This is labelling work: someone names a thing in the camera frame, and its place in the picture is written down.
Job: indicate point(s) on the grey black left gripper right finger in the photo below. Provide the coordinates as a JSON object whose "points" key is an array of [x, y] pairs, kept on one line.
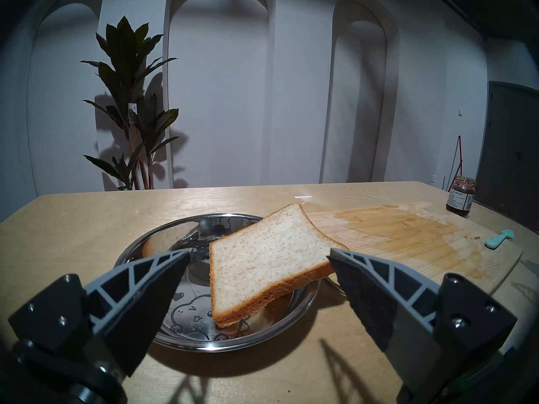
{"points": [[400, 306]]}

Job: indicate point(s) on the grey black left gripper left finger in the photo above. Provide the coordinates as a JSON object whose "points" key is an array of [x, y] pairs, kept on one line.
{"points": [[126, 306]]}

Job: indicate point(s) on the round steel plate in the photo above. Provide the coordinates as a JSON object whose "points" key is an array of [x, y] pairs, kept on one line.
{"points": [[185, 314]]}

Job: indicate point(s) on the mint green plastic knife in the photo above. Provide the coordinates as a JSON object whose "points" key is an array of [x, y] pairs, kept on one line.
{"points": [[494, 240]]}

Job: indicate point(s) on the slice of white bread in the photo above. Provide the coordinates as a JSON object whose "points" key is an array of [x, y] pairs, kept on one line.
{"points": [[265, 260]]}

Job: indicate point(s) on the glass jam jar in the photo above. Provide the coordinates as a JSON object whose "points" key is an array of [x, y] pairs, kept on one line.
{"points": [[461, 197]]}

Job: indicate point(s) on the wooden cutting board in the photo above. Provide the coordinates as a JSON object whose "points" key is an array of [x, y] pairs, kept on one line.
{"points": [[421, 235]]}

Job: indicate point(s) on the dark door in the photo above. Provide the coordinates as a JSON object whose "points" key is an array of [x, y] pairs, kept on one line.
{"points": [[513, 155]]}

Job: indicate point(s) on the tall dark green plant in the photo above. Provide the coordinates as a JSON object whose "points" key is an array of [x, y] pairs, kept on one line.
{"points": [[126, 49]]}

